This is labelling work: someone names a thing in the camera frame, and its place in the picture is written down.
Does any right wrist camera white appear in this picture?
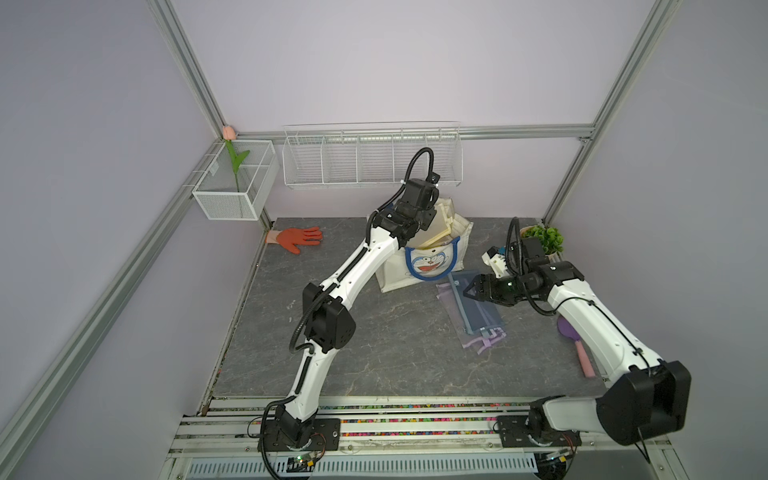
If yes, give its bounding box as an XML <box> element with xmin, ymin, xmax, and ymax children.
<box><xmin>481</xmin><ymin>247</ymin><xmax>512</xmax><ymax>279</ymax></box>

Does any red rubber glove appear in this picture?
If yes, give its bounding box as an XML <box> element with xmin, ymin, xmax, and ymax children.
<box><xmin>265</xmin><ymin>227</ymin><xmax>323</xmax><ymax>255</ymax></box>

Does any white canvas Doraemon tote bag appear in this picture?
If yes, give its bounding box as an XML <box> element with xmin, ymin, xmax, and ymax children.
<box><xmin>376</xmin><ymin>210</ymin><xmax>474</xmax><ymax>293</ymax></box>

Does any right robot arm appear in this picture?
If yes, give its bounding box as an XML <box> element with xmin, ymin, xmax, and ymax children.
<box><xmin>463</xmin><ymin>218</ymin><xmax>692</xmax><ymax>446</ymax></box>

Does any blue mesh pouch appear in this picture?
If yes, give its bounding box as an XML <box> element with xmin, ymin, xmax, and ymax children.
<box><xmin>448</xmin><ymin>270</ymin><xmax>503</xmax><ymax>336</ymax></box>

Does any purple mesh pouch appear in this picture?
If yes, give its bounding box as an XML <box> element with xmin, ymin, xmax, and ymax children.
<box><xmin>437</xmin><ymin>280</ymin><xmax>507</xmax><ymax>355</ymax></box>

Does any yellow mesh pouch bottom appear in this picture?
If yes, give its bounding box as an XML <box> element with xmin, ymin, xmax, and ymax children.
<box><xmin>408</xmin><ymin>198</ymin><xmax>455</xmax><ymax>249</ymax></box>

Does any long white wire wall basket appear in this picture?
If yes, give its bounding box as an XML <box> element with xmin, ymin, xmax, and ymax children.
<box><xmin>282</xmin><ymin>121</ymin><xmax>464</xmax><ymax>189</ymax></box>

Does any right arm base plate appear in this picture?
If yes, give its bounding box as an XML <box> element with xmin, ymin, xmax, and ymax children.
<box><xmin>492</xmin><ymin>415</ymin><xmax>582</xmax><ymax>448</ymax></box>

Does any artificial pink tulip flower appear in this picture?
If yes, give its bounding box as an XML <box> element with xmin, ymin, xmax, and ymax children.
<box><xmin>222</xmin><ymin>125</ymin><xmax>250</xmax><ymax>192</ymax></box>

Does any green plant in beige pot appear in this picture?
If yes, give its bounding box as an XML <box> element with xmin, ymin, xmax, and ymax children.
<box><xmin>521</xmin><ymin>225</ymin><xmax>564</xmax><ymax>256</ymax></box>

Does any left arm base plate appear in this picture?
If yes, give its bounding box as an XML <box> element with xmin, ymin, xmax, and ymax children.
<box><xmin>258</xmin><ymin>417</ymin><xmax>341</xmax><ymax>452</ymax></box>

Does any small white mesh wall basket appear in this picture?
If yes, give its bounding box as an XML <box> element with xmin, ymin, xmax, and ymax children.
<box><xmin>193</xmin><ymin>140</ymin><xmax>279</xmax><ymax>221</ymax></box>

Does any white slotted vent grille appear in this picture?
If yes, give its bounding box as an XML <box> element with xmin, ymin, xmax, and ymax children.
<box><xmin>186</xmin><ymin>452</ymin><xmax>538</xmax><ymax>479</ymax></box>

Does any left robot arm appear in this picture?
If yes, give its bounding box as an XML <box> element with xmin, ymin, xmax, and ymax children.
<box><xmin>259</xmin><ymin>147</ymin><xmax>440</xmax><ymax>449</ymax></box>

